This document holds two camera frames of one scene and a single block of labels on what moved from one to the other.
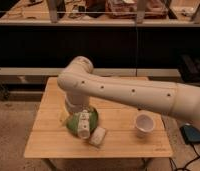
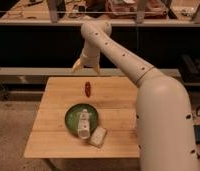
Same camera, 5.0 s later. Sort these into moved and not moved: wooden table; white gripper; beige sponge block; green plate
Moved: white gripper
Not moved: beige sponge block; green plate; wooden table
